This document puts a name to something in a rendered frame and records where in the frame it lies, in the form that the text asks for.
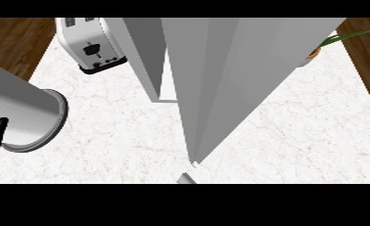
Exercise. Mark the grey cabinet door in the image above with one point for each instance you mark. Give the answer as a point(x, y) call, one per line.
point(232, 73)

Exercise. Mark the white cabinet body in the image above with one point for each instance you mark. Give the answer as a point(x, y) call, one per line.
point(144, 54)

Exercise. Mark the white toaster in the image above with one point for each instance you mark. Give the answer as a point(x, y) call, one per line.
point(93, 47)

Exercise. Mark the potted green plant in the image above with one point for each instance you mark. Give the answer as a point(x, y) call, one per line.
point(322, 45)

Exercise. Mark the grey cylindrical appliance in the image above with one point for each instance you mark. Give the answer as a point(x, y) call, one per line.
point(27, 115)

